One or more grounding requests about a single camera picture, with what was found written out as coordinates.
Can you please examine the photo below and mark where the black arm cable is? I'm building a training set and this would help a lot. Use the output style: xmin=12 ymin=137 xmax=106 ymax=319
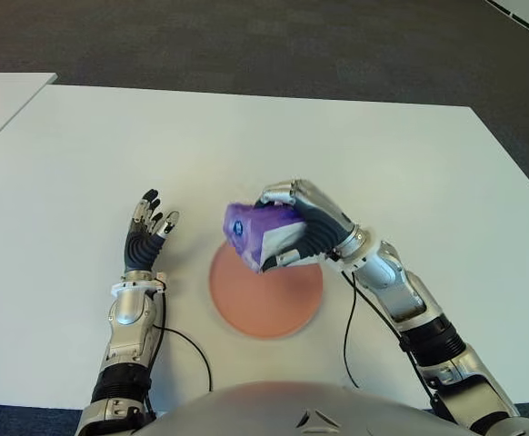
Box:
xmin=144 ymin=290 xmax=215 ymax=417
xmin=342 ymin=270 xmax=362 ymax=390
xmin=340 ymin=270 xmax=456 ymax=426

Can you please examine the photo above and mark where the white side table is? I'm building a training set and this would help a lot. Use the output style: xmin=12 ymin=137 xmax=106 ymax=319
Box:
xmin=0 ymin=72 xmax=59 ymax=160

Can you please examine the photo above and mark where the silver robot torso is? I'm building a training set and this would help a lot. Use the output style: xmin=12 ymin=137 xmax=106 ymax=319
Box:
xmin=136 ymin=380 xmax=474 ymax=436

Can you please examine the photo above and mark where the pink round plate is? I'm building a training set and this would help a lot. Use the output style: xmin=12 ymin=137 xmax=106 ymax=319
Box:
xmin=208 ymin=240 xmax=324 ymax=340

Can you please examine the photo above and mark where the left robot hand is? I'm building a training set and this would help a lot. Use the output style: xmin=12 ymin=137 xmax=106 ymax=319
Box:
xmin=124 ymin=188 xmax=182 ymax=275

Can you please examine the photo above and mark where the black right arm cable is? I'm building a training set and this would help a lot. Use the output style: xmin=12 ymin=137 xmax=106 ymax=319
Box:
xmin=342 ymin=270 xmax=362 ymax=390
xmin=340 ymin=270 xmax=456 ymax=426

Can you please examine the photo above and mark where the purple tissue paper pack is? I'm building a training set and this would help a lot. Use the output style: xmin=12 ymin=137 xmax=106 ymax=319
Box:
xmin=222 ymin=202 xmax=306 ymax=274

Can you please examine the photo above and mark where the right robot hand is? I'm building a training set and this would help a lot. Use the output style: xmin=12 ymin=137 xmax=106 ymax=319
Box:
xmin=253 ymin=178 xmax=368 ymax=274

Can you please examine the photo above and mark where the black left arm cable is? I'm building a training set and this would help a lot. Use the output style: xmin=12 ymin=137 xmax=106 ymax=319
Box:
xmin=144 ymin=290 xmax=215 ymax=417

